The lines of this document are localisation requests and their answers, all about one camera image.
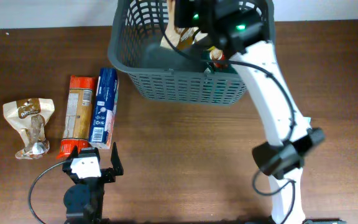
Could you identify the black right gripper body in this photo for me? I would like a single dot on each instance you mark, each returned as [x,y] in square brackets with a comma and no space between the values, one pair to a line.
[195,13]

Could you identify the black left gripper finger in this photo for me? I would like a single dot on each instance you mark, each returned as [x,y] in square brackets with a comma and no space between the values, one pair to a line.
[115,160]
[74,153]

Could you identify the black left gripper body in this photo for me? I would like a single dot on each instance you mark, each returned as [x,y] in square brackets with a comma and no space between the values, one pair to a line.
[107,175]

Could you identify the beige brown snack pouch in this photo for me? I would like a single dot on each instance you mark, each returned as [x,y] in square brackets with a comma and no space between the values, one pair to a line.
[29,118]
[181,38]

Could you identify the green coffee mix bag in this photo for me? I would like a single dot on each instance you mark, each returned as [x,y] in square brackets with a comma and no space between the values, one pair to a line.
[214,53]

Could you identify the grey plastic basket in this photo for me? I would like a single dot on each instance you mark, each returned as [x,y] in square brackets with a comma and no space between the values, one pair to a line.
[159,70]

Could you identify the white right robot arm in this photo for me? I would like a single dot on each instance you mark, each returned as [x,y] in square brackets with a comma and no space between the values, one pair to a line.
[247,39]

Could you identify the blue rectangular box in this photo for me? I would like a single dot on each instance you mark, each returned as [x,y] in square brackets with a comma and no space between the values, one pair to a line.
[106,96]

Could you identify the orange biscuit package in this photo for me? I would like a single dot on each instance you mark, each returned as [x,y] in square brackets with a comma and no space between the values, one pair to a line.
[78,115]

